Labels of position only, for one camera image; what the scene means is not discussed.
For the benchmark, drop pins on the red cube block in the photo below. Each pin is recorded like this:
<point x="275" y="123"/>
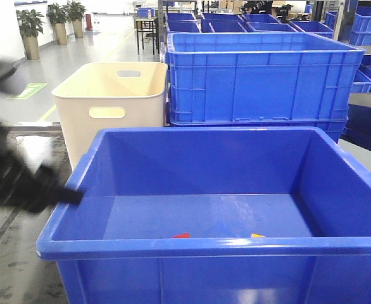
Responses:
<point x="182" y="236"/>

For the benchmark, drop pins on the potted plant right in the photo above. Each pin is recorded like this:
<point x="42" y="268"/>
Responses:
<point x="76" y="13"/>

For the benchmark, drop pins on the beige plastic basket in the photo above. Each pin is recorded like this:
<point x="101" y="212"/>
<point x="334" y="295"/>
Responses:
<point x="109" y="95"/>

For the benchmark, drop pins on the potted plant left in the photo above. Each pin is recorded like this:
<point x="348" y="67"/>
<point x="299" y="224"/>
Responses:
<point x="30" y="25"/>

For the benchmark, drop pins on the potted plant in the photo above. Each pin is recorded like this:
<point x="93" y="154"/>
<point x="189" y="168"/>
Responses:
<point x="30" y="25"/>
<point x="76" y="13"/>
<point x="58" y="17"/>

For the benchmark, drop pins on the potted plant middle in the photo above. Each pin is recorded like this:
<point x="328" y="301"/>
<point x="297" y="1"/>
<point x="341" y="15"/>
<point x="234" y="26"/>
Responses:
<point x="58" y="17"/>

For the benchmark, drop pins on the large blue target bin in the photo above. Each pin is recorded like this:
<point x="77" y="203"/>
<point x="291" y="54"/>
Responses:
<point x="294" y="185"/>

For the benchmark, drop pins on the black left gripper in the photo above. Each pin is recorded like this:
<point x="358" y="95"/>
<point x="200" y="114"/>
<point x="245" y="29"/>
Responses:
<point x="33" y="192"/>

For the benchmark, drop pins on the black frame table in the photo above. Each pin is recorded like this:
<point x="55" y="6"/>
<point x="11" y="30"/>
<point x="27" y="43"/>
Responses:
<point x="147" y="28"/>

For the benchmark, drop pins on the yellow block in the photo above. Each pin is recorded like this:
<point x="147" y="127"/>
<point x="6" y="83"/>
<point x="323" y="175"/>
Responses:
<point x="253" y="235"/>

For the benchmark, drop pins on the large blue ribbed crate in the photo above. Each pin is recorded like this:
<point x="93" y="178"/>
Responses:
<point x="233" y="78"/>

